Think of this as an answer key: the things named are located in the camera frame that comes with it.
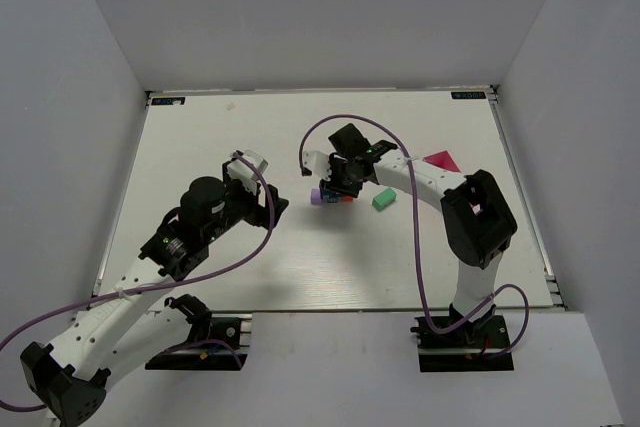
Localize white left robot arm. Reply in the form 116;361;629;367
20;151;289;426

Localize blue table logo sticker right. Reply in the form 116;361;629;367
451;91;486;100

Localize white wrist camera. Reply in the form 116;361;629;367
301;150;332;181
224;150;268;195

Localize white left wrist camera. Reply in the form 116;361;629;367
224;150;268;195

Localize purple wood block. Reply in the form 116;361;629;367
310;188;323;206

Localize blue table logo sticker left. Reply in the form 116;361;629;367
150;97;186;106

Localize blue table logo sticker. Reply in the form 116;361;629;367
451;91;486;100
150;97;186;106

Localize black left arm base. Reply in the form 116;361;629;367
145;294;251;372

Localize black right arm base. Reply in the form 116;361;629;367
410;315;514;373

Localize pink plastic box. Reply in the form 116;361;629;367
423;150;460;172

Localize green wood block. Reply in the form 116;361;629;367
372;188;397;212

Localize dark blue long block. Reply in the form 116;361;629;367
320;189;349;203

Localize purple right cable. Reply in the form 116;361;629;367
298;114;531;359

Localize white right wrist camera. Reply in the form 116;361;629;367
301;150;332;181

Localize purple cable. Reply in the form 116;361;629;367
298;114;531;359
0;154;279;412

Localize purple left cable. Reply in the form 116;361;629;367
0;154;279;412

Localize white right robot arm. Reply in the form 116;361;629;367
301;123;517;322

